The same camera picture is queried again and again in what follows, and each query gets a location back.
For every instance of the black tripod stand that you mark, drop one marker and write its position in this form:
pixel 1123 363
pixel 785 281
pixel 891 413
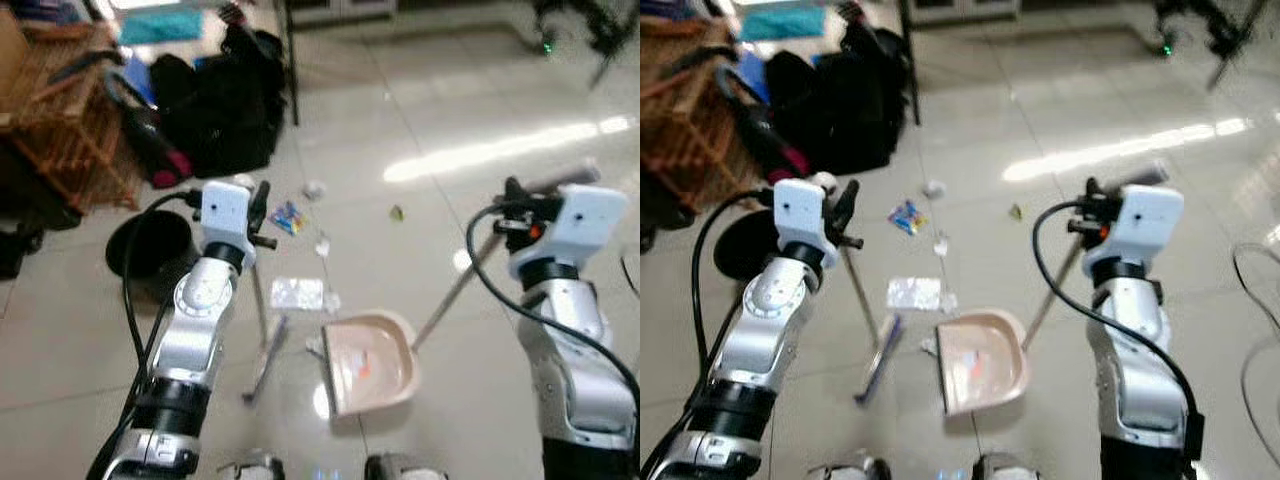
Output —
pixel 590 30
pixel 1215 30

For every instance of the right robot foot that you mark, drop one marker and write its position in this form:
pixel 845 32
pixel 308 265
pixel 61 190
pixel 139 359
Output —
pixel 1003 468
pixel 392 468

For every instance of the colourful candy wrapper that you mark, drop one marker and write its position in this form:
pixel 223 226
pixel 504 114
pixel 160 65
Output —
pixel 906 217
pixel 287 218

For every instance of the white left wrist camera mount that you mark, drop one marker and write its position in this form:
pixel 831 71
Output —
pixel 800 215
pixel 228 215

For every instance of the silver foil bag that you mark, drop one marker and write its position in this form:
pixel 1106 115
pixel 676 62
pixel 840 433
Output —
pixel 914 294
pixel 297 294

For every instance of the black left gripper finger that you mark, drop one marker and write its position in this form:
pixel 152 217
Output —
pixel 261 205
pixel 846 208

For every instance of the round black bin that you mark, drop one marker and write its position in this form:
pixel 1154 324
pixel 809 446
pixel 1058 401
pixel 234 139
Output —
pixel 745 245
pixel 150 250

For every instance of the wooden rack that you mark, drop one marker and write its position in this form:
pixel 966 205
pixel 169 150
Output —
pixel 70 130
pixel 685 130

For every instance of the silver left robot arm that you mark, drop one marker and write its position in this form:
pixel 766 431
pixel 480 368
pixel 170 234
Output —
pixel 195 330
pixel 760 330

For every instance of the black clothes pile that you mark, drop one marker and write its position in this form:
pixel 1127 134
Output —
pixel 30 200
pixel 660 205

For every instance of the black and pink vacuum cleaner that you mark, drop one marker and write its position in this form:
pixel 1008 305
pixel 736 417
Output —
pixel 150 135
pixel 765 130

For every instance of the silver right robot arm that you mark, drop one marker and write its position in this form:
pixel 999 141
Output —
pixel 1140 380
pixel 580 370

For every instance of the teal cloth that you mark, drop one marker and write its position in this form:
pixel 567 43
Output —
pixel 785 24
pixel 160 27

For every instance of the crumpled white paper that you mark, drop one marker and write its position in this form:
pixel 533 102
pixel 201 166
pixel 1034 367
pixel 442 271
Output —
pixel 934 189
pixel 314 189

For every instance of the black duffel bag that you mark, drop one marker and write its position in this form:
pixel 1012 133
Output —
pixel 850 110
pixel 225 110

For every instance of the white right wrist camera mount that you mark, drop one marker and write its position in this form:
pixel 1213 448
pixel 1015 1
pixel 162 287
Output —
pixel 585 220
pixel 1145 225

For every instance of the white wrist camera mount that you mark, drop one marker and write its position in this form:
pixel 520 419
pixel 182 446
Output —
pixel 1145 225
pixel 585 220
pixel 228 215
pixel 800 215

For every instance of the black metal table leg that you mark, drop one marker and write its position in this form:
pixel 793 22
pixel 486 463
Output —
pixel 908 60
pixel 291 60

